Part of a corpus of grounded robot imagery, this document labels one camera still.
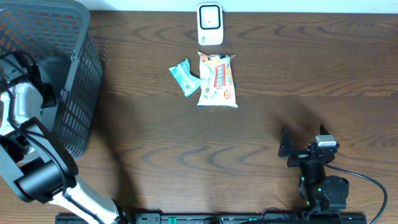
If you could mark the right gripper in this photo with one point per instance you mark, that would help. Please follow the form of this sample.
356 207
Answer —
286 149

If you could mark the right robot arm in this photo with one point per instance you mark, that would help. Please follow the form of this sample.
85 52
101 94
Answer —
324 193

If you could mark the white barcode scanner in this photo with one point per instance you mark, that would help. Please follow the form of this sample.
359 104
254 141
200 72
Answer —
210 24

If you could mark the grey plastic shopping basket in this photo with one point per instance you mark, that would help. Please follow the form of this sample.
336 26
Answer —
55 34

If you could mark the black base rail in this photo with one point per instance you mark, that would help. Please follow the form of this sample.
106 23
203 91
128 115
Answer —
155 218

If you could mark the yellow snack bag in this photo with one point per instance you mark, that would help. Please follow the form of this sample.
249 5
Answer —
217 84

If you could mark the light green wipes packet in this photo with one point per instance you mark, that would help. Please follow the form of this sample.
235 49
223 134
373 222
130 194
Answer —
188 82

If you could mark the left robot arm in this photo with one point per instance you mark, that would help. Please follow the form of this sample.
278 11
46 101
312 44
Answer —
34 164

